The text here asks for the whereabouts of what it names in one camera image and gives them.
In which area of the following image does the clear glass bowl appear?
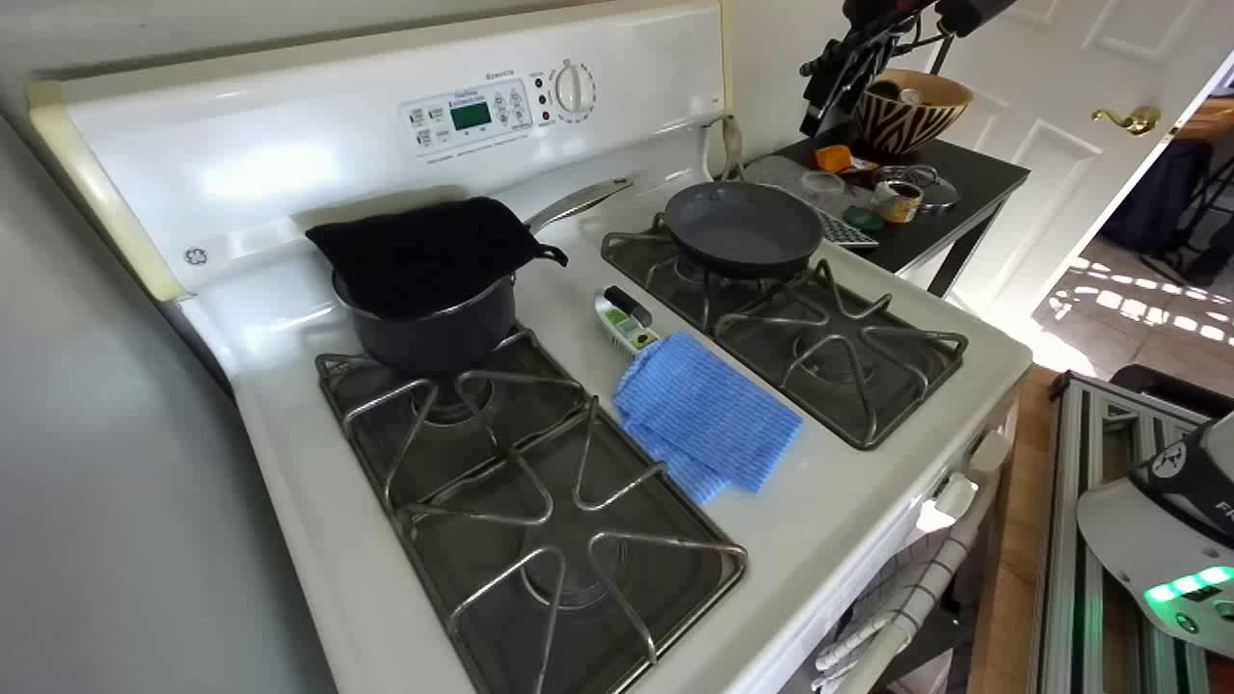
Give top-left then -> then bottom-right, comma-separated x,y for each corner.
884,160 -> 964,216

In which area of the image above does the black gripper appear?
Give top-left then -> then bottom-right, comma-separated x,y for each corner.
798,0 -> 947,137

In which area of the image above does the grey refrigerator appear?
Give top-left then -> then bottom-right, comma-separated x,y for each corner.
0,109 -> 340,694

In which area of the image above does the white panel door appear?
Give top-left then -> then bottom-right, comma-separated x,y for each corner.
898,0 -> 1234,344

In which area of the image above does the striped hanging dish towel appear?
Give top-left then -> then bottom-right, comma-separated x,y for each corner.
807,514 -> 978,694

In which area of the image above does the black grate under pot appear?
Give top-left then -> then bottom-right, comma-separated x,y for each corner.
312,324 -> 753,694

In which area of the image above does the blue striped cleaning towel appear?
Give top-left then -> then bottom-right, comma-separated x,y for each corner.
610,328 -> 807,507

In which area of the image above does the black side table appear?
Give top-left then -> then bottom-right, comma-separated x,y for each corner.
745,127 -> 1032,301

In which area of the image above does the dark frying pan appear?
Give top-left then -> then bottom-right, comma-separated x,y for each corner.
659,113 -> 825,281

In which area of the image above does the patterned woven bowl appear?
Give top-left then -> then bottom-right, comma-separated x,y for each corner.
845,67 -> 975,167

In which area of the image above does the white oven dial knob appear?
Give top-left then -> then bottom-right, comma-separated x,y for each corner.
547,53 -> 600,127

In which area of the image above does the white gas stove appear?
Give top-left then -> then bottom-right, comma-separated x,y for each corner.
24,0 -> 1037,694

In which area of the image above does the small orange object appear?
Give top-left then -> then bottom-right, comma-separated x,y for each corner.
809,137 -> 858,178

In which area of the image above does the brass door handle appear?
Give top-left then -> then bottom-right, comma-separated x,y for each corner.
1086,101 -> 1165,137

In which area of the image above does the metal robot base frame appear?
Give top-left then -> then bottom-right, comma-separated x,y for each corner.
1037,370 -> 1219,694

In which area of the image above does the green white kitchen thermometer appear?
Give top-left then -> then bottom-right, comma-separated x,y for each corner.
588,281 -> 664,358

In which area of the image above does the black cooking pot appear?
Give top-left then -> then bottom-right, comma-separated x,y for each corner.
329,173 -> 637,376

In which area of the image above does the black grate under pan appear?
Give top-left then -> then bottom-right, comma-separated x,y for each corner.
599,207 -> 970,453

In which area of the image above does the small round cup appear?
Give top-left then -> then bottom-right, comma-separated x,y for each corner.
874,178 -> 930,232

